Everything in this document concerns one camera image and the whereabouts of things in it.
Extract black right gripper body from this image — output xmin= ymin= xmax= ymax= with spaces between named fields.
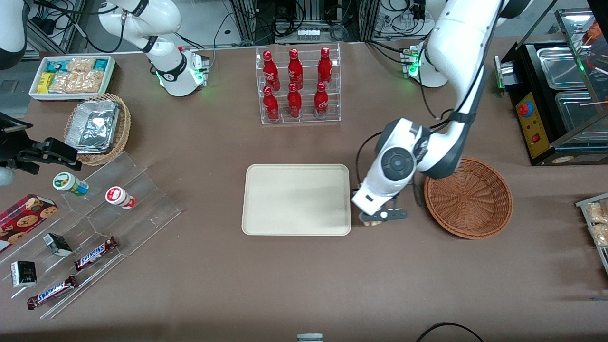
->
xmin=0 ymin=112 xmax=49 ymax=175

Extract light wicker basket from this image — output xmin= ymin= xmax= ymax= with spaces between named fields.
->
xmin=64 ymin=93 xmax=132 ymax=167

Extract brown round wicker basket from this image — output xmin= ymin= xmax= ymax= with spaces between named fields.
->
xmin=423 ymin=156 xmax=514 ymax=240

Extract cream plastic tray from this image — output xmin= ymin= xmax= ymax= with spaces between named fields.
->
xmin=241 ymin=163 xmax=352 ymax=237

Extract grey metal snack tray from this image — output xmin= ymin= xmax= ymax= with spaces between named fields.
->
xmin=575 ymin=192 xmax=608 ymax=276

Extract green lidded cup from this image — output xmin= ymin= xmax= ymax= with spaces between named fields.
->
xmin=52 ymin=171 xmax=90 ymax=197

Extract aluminium foil trays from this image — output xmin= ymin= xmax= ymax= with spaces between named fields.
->
xmin=64 ymin=99 xmax=121 ymax=155

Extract red lidded cup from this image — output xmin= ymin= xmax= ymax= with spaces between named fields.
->
xmin=105 ymin=186 xmax=137 ymax=210

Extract white rectangular snack bin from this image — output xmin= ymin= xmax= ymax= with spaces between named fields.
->
xmin=28 ymin=55 xmax=117 ymax=102

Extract yellow snack packet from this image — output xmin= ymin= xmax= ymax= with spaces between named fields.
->
xmin=37 ymin=72 xmax=56 ymax=95

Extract red cookie box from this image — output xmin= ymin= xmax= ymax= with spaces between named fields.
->
xmin=0 ymin=193 xmax=59 ymax=254

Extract large clear cracker bag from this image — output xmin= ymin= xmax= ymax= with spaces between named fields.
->
xmin=48 ymin=69 xmax=106 ymax=94

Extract small black white box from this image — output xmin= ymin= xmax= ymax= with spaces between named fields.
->
xmin=10 ymin=260 xmax=38 ymax=289
xmin=43 ymin=232 xmax=73 ymax=257

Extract clear acrylic stepped stand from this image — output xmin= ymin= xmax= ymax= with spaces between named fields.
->
xmin=0 ymin=151 xmax=182 ymax=320

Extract small clear cracker bag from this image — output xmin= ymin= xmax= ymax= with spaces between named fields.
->
xmin=66 ymin=57 xmax=96 ymax=73

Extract snickers bar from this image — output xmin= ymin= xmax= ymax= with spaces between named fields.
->
xmin=27 ymin=275 xmax=79 ymax=311
xmin=74 ymin=236 xmax=119 ymax=272

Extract red cola bottle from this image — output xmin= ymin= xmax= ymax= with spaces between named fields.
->
xmin=263 ymin=85 xmax=280 ymax=122
xmin=313 ymin=82 xmax=330 ymax=118
xmin=262 ymin=50 xmax=280 ymax=92
xmin=286 ymin=83 xmax=303 ymax=119
xmin=317 ymin=47 xmax=333 ymax=86
xmin=287 ymin=48 xmax=304 ymax=91

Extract clear acrylic bottle rack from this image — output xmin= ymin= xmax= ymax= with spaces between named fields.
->
xmin=255 ymin=42 xmax=342 ymax=126

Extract black food warmer machine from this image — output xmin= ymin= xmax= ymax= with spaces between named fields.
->
xmin=493 ymin=7 xmax=608 ymax=167

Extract clear bag of snacks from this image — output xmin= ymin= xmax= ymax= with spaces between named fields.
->
xmin=589 ymin=223 xmax=608 ymax=248
xmin=584 ymin=201 xmax=608 ymax=224

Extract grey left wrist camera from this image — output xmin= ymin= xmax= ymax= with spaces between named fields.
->
xmin=358 ymin=208 xmax=409 ymax=225

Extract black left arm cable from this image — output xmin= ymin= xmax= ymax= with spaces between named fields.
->
xmin=356 ymin=47 xmax=478 ymax=208

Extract black floor cable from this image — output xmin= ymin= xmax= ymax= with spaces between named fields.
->
xmin=415 ymin=322 xmax=485 ymax=342

